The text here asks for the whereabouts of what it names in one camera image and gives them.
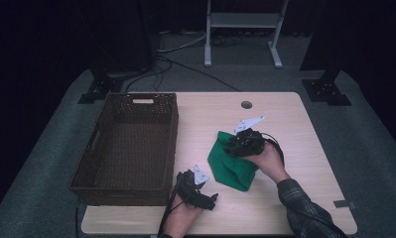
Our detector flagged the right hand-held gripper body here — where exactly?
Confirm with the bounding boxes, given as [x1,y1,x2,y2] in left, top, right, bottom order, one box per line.
[233,115,268,158]

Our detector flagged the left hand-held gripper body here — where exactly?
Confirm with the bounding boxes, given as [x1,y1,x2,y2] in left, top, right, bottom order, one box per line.
[176,164,210,208]

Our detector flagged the green printed t-shirt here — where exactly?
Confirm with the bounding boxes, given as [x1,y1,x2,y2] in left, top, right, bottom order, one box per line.
[207,130,260,192]

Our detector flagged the brown wicker basket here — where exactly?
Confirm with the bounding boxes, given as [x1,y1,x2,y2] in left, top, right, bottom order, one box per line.
[67,92,180,207]

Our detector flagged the person's right hand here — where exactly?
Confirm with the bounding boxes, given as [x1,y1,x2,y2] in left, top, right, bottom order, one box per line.
[243,142,291,184]

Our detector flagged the person's left hand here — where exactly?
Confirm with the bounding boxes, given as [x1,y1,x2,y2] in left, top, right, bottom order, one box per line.
[162,184,204,237]

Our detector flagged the black metal stand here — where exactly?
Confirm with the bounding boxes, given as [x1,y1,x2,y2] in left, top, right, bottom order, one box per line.
[299,0,352,107]
[77,0,159,105]

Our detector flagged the grey tape strip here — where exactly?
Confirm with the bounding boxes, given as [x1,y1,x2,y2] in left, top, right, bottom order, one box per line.
[332,199,357,210]

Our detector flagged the white metal stand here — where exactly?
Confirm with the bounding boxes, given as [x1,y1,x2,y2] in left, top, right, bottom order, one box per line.
[203,0,290,69]

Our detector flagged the right hand-held gripper cable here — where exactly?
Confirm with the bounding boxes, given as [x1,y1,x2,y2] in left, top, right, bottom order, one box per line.
[261,132,285,167]

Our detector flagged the hand-held gripper cable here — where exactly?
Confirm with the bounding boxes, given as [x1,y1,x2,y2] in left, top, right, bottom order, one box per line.
[261,132,285,167]
[157,172,187,237]

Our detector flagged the left hand-held gripper cable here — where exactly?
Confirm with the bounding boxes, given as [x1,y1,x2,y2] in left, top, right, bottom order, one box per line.
[157,172,187,237]

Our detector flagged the black floor cable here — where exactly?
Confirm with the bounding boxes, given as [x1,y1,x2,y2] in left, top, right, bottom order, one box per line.
[157,55,242,92]
[125,58,174,93]

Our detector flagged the tangle of black cables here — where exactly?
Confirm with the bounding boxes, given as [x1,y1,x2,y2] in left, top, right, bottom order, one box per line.
[210,33,244,48]

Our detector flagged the white floor cables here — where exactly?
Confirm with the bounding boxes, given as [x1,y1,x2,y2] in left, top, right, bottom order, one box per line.
[157,31,209,54]

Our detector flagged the black cable under table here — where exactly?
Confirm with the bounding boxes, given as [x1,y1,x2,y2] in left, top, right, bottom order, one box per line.
[73,197,82,238]

